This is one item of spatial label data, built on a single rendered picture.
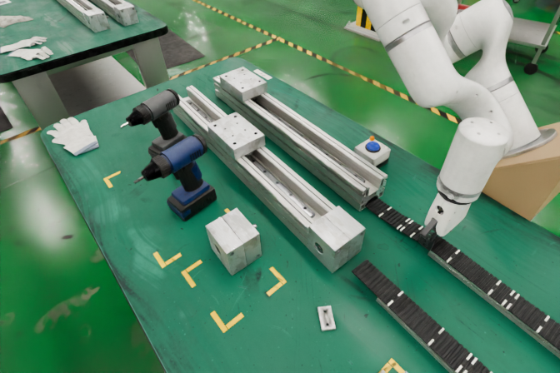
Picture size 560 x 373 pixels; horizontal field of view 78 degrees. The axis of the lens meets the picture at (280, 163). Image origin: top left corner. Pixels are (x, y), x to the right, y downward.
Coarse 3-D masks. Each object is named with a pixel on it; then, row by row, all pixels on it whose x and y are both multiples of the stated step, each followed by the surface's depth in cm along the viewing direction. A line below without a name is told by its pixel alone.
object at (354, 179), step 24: (264, 96) 127; (264, 120) 121; (288, 120) 120; (288, 144) 112; (312, 144) 110; (336, 144) 106; (312, 168) 107; (336, 168) 98; (360, 168) 100; (336, 192) 102; (360, 192) 92
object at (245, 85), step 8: (232, 72) 133; (240, 72) 133; (248, 72) 133; (224, 80) 130; (232, 80) 129; (240, 80) 128; (248, 80) 128; (256, 80) 128; (232, 88) 127; (240, 88) 124; (248, 88) 124; (256, 88) 125; (264, 88) 128; (240, 96) 125; (248, 96) 125; (256, 96) 127
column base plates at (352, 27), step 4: (348, 24) 386; (352, 24) 387; (344, 28) 390; (348, 28) 385; (352, 28) 382; (356, 28) 379; (360, 28) 378; (364, 28) 378; (356, 32) 380; (360, 32) 376; (364, 32) 373; (368, 32) 369; (372, 32) 369; (376, 32) 368; (364, 36) 373; (368, 36) 369; (372, 36) 367; (376, 36) 363; (376, 40) 364
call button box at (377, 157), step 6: (360, 144) 109; (366, 144) 109; (354, 150) 109; (360, 150) 107; (366, 150) 107; (378, 150) 106; (384, 150) 107; (390, 150) 107; (360, 156) 108; (366, 156) 106; (372, 156) 105; (378, 156) 105; (384, 156) 107; (372, 162) 105; (378, 162) 107; (384, 162) 109; (378, 168) 109
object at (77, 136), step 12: (60, 120) 132; (72, 120) 131; (84, 120) 134; (48, 132) 126; (60, 132) 126; (72, 132) 125; (84, 132) 126; (72, 144) 121; (84, 144) 121; (96, 144) 122
